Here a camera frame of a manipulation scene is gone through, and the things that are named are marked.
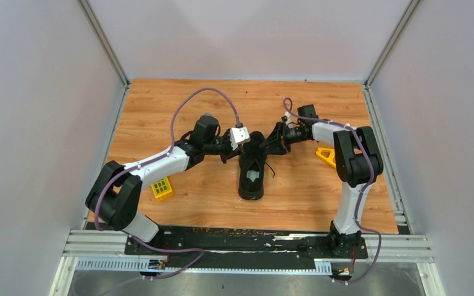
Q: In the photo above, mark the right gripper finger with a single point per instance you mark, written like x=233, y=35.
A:
x=276, y=148
x=277, y=133

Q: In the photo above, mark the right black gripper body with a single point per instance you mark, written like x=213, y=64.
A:
x=292, y=135

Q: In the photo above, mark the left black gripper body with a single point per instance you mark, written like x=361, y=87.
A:
x=220, y=146

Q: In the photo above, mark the black sneaker shoe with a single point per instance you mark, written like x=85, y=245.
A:
x=252, y=168

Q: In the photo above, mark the black shoelace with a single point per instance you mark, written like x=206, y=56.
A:
x=273, y=173

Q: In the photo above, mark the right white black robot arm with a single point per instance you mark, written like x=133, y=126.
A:
x=358, y=164

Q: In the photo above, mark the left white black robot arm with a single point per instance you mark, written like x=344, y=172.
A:
x=115, y=194

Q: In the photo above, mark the yellow triangular toy piece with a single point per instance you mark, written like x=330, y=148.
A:
x=327, y=155

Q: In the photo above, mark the colourful toy block stack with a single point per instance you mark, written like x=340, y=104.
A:
x=162, y=189

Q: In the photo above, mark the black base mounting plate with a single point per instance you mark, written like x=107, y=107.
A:
x=233, y=248

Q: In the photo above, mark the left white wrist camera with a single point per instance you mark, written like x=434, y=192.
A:
x=238, y=137

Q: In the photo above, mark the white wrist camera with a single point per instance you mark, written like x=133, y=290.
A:
x=286, y=119
x=238, y=137

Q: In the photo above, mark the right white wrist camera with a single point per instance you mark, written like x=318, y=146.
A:
x=286, y=119

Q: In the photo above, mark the aluminium frame rail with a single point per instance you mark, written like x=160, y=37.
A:
x=112, y=250

